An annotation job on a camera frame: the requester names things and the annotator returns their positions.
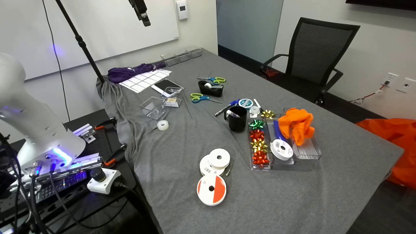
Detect small clear box with contents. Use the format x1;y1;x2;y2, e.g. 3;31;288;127
161;87;184;108

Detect black marker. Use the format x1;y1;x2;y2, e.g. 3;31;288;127
214;103;233;118

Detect emergency stop button box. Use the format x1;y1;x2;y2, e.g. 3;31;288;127
86;167;122;195

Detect whiteboard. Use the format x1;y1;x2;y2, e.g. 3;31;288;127
0;0;180;81

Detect white thermostat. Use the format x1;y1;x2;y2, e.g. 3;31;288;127
175;0;189;20

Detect clear plastic organizer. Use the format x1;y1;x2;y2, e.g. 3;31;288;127
161;46;203;67

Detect purple cloth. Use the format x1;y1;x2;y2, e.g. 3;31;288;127
107;62;166;84

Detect white label sheet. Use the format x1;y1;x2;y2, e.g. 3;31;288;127
119;69;172;94

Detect black smartphone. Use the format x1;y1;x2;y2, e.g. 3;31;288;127
151;78;182;98

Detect blue green scissors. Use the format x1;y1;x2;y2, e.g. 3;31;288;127
190;93;223;105
196;76;227;86

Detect black tape dispenser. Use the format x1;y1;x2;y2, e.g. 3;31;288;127
198;80;224;98

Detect frosted glass panel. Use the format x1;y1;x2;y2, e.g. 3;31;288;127
216;0;284;64

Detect black orange clamp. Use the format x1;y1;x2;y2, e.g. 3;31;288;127
103;143;128;167
94;117;118;131

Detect black mug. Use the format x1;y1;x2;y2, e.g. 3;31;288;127
224;105;248;133

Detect red gift bow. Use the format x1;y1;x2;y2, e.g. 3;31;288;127
249;129;266;141
252;150;270;166

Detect black office chair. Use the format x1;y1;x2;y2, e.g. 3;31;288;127
260;17;361;106

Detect blue roll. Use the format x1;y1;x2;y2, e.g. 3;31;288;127
273;119;288;144

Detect black keypad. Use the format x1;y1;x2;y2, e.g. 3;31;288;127
35;170;88;202

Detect orange white ribbon spool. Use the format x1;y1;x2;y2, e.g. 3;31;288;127
196;174;227;206

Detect orange crumpled cloth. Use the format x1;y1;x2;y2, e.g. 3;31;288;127
278;107;316;147

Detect narrow clear tray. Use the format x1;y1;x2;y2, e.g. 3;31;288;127
248;118;272;171

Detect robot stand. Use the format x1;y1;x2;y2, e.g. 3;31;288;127
0;109;160;234

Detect grey tablecloth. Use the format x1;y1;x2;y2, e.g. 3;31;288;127
96;48;405;234

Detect orange bag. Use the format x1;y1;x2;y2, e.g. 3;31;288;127
355;118;416;190

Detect black cable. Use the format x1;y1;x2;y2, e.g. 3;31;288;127
113;182;160;234
42;0;71;123

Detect aluminium bracket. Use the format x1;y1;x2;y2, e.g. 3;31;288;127
73;123;97;144

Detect red cable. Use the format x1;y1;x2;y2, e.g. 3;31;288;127
349;83;389;105

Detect white wall plate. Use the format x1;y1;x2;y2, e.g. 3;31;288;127
398;77;416;94

